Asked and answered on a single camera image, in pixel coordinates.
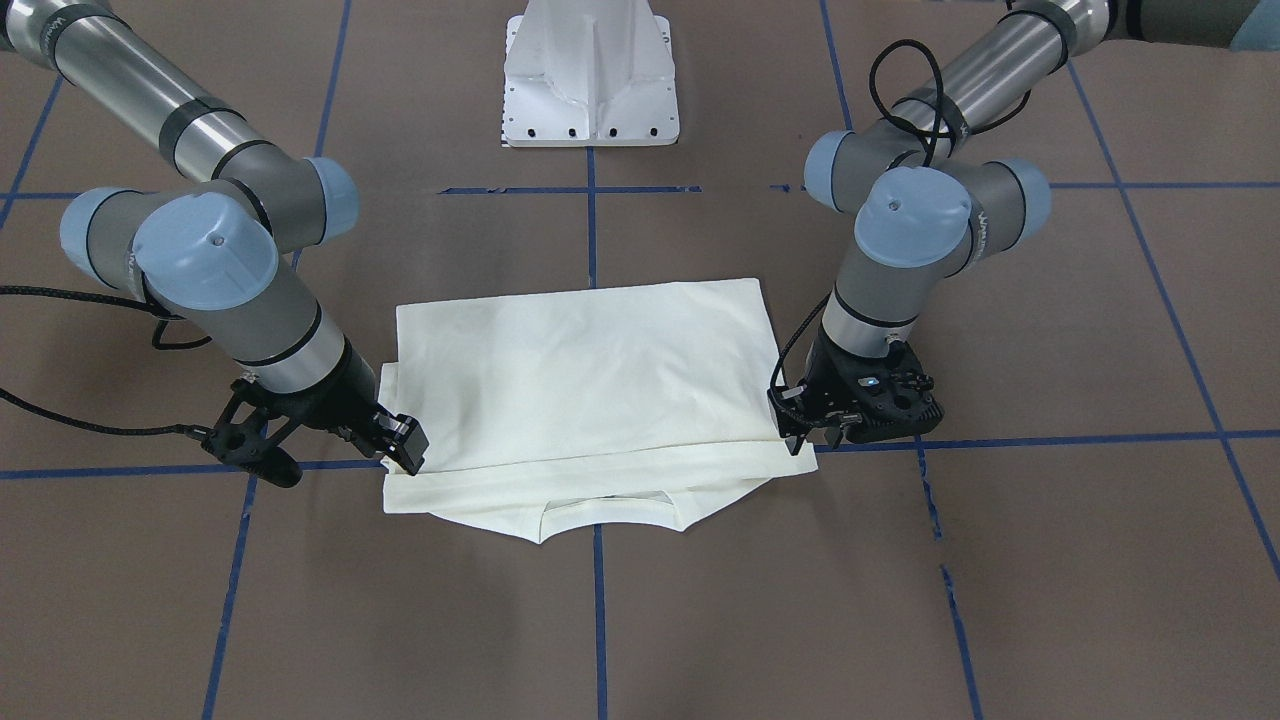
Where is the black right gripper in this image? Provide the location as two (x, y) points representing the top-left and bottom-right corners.
(200, 345), (430, 488)

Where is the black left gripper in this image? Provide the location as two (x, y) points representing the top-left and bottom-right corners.
(765, 331), (945, 456)

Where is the cream long-sleeve cat shirt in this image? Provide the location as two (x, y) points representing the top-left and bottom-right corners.
(380, 278), (818, 543)

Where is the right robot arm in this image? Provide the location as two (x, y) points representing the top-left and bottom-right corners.
(3, 1), (429, 488)

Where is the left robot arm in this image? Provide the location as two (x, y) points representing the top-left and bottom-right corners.
(767, 1), (1277, 455)

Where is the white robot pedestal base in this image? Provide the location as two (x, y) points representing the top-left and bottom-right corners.
(500, 1), (681, 149)

